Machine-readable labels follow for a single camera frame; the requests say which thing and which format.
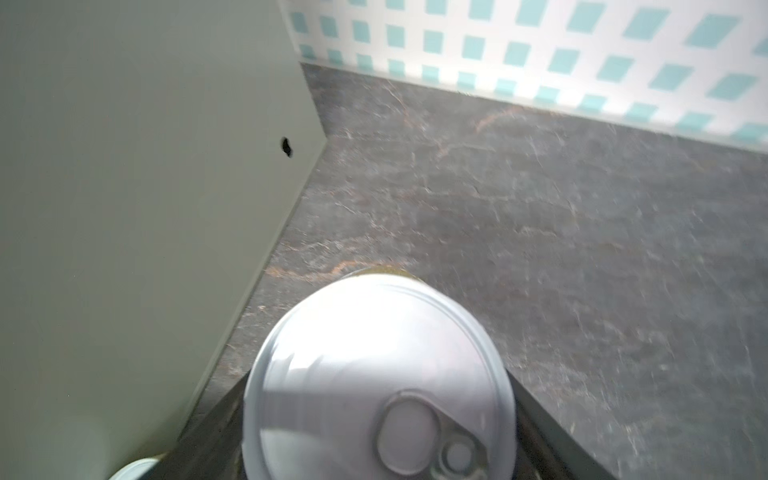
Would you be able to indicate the white lid small can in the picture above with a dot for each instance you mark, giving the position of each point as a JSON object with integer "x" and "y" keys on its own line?
{"x": 378, "y": 376}

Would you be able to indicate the grey metal cabinet counter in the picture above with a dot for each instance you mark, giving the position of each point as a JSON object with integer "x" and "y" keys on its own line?
{"x": 151, "y": 154}

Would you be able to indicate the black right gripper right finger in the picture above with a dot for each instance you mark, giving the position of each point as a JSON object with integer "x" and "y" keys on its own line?
{"x": 545, "y": 450}

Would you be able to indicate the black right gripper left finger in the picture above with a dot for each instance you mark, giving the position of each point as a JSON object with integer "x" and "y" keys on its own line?
{"x": 213, "y": 448}

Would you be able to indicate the yellow can white lid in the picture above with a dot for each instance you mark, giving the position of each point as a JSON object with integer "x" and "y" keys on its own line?
{"x": 136, "y": 469}

